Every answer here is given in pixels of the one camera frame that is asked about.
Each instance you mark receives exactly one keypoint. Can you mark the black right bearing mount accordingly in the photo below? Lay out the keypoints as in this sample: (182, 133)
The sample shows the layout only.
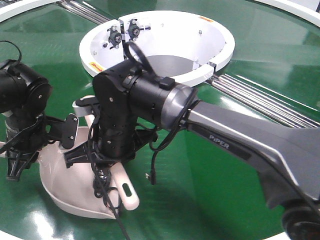
(134, 29)

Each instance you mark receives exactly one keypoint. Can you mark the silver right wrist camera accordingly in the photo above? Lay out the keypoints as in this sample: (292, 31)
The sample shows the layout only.
(87, 105)

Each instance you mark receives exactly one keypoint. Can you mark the black bearing mount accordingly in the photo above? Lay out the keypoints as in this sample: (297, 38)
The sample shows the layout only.
(134, 29)
(115, 38)

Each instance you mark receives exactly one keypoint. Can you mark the steel conveyor rollers far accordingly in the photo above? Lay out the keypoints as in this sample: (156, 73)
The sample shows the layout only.
(84, 11)

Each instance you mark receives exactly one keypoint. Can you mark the black left wrist camera plate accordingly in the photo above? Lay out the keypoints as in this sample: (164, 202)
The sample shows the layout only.
(68, 131)

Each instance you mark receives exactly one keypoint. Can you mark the steel conveyor rollers right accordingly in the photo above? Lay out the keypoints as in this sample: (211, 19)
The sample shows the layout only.
(262, 102)

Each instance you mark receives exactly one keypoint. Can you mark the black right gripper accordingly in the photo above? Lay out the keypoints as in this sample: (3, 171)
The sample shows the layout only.
(111, 151)

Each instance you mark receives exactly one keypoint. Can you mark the steel conveyor rollers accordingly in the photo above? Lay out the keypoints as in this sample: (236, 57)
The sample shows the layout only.
(262, 102)
(84, 11)

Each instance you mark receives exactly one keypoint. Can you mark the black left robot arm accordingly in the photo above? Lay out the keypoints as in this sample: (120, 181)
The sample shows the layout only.
(24, 94)

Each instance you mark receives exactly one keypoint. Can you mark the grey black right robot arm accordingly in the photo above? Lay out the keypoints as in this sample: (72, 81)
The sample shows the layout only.
(132, 103)

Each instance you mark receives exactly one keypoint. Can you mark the beige hand brush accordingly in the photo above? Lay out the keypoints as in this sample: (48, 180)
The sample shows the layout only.
(120, 191)

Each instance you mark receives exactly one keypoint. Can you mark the white outer conveyor rim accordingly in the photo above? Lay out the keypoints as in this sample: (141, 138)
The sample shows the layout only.
(307, 10)

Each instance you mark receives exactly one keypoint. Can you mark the black left bearing mount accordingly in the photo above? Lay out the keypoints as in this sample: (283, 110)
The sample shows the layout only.
(115, 38)

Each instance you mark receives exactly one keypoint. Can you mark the beige plastic dustpan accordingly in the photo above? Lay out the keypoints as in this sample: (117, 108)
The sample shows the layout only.
(71, 189)

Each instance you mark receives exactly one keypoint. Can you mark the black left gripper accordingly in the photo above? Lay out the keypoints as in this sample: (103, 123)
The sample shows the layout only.
(21, 148)

